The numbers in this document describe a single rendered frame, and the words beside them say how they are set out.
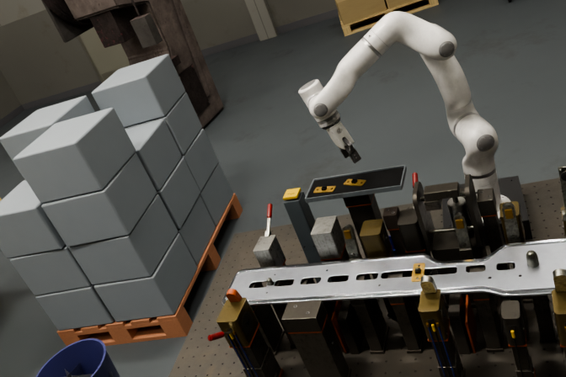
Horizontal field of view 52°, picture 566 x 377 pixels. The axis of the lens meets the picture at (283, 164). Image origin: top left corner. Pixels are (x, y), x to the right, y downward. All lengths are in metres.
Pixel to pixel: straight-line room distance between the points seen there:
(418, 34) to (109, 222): 2.09
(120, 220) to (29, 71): 8.89
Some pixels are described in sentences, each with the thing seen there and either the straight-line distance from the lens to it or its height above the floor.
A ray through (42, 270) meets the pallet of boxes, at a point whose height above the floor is 0.66.
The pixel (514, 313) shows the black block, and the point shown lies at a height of 0.99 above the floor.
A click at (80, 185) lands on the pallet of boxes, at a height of 1.16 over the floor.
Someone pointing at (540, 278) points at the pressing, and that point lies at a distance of 1.82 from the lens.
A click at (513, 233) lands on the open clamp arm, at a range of 1.98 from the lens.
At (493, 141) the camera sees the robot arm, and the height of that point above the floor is 1.16.
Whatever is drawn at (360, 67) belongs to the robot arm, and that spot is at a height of 1.57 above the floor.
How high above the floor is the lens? 2.22
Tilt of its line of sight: 25 degrees down
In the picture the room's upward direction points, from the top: 22 degrees counter-clockwise
